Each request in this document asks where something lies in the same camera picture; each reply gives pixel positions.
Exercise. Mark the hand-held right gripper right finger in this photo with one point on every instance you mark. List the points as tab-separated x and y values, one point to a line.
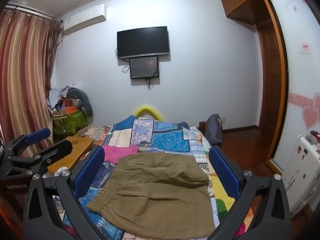
223	172

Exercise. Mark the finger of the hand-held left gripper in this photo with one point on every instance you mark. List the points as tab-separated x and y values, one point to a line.
58	151
38	134

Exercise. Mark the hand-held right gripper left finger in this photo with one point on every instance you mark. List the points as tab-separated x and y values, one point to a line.
93	168

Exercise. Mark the olive green pants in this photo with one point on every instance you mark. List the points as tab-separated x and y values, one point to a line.
155	192

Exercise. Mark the wooden lap table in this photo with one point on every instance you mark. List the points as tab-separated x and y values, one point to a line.
77	145

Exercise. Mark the pink garment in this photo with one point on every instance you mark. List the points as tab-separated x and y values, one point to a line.
115	153

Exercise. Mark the green fabric storage box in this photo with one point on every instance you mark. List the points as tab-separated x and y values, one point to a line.
72	123

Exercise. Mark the striped cloth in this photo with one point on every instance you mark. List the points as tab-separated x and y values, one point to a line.
97	132

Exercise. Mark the orange box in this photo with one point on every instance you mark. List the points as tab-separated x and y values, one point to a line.
68	110

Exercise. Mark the pile of white cloth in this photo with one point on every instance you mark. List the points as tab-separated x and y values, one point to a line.
56	95

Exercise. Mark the grey backpack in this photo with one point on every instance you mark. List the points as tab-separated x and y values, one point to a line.
213	130

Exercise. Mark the grey plush pillow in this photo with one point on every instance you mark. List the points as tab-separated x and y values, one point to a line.
85	102

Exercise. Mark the patchwork printed blanket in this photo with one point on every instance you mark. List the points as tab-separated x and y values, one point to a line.
170	140

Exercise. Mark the striped curtain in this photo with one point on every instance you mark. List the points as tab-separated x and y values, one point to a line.
22	67

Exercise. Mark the white mini fridge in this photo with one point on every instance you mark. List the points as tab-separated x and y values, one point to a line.
300	175

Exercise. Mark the yellow foam hoop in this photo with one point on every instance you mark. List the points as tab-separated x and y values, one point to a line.
150	111

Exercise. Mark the wooden door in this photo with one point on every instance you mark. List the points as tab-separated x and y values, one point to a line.
270	80

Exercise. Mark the frosted heart sliding door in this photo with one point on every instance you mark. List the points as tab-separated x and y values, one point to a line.
295	85

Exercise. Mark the small black monitor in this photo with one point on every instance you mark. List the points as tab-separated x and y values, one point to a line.
143	67

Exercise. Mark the white air conditioner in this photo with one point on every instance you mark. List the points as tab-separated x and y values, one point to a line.
82	20

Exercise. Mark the white label sticker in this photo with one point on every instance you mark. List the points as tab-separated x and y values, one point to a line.
305	48

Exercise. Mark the wooden overhead cabinet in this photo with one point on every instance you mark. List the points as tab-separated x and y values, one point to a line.
237	2

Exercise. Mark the wall outlet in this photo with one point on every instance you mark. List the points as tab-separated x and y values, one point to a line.
223	120

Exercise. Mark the black wall television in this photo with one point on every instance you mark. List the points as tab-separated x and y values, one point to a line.
142	42

